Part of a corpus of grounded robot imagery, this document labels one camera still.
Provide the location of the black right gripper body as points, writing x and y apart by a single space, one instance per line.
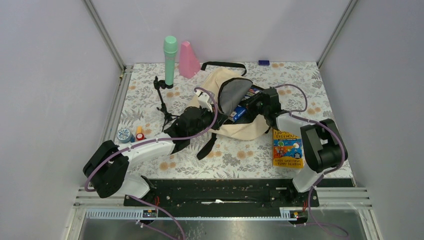
255 105

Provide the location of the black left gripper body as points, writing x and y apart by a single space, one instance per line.
207 119

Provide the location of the blue comic paperback book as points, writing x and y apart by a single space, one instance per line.
238 113

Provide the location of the beige canvas backpack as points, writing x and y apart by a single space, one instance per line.
229 85

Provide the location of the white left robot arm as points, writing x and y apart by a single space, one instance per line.
107 169

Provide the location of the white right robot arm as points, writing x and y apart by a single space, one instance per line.
323 147

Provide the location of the small blue block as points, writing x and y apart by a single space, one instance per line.
263 62

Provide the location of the black mini tripod stand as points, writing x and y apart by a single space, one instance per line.
168 117

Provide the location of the yellow treehouse paperback book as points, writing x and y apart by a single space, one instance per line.
287 150

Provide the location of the pink plastic cone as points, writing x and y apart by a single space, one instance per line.
189 64

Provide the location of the mint green microphone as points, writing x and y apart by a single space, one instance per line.
170 49

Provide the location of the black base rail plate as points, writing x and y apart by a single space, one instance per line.
227 198

